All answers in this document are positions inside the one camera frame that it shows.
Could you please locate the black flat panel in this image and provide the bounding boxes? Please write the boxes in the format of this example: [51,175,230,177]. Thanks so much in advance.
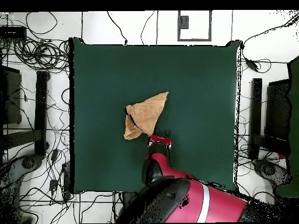
[0,66,22,125]
[265,79,291,141]

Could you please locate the tan terry towel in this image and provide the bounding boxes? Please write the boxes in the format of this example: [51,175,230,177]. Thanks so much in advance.
[123,91,169,141]

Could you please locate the dark green table cloth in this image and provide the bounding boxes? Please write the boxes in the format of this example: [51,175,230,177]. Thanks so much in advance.
[69,37,241,194]

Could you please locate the grey chair base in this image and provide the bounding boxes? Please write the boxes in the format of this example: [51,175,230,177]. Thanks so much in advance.
[0,153,44,190]
[253,159,293,190]

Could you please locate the black power adapter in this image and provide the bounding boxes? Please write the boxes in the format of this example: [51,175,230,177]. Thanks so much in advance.
[244,58,259,72]

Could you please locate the small grey box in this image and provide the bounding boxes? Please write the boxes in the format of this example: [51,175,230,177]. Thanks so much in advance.
[179,15,189,30]

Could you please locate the green cloth sheet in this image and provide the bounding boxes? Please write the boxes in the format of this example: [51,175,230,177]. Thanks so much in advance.
[274,54,299,198]

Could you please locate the black electronics box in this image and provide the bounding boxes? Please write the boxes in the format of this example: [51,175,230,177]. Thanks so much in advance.
[0,26,27,40]

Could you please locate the grey square floor frame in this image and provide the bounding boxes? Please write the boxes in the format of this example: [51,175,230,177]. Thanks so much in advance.
[177,10,213,42]

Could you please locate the coiled black cable bundle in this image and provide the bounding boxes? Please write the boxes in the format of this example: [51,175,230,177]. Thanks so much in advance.
[13,38,71,71]

